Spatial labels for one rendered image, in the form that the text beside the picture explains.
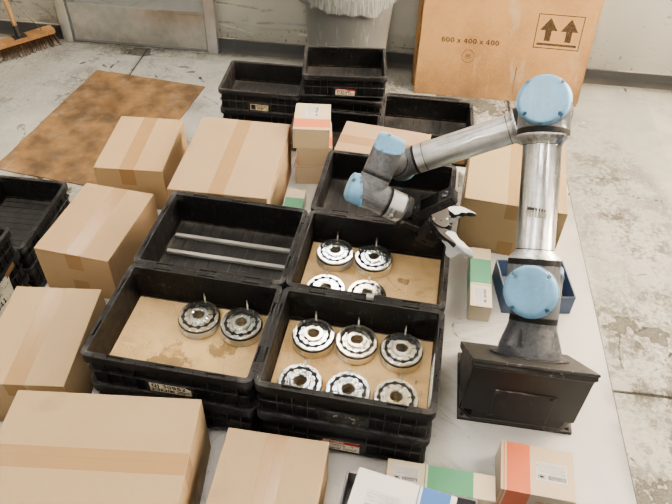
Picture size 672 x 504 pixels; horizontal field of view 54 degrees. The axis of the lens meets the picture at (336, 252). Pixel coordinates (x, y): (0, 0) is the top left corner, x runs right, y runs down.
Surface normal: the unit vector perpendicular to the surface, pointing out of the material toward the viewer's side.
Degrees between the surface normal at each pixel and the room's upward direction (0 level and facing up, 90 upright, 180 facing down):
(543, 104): 42
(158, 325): 0
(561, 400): 90
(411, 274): 0
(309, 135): 90
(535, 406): 90
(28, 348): 0
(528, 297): 57
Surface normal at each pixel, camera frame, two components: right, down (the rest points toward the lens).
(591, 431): 0.03, -0.72
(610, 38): -0.12, 0.69
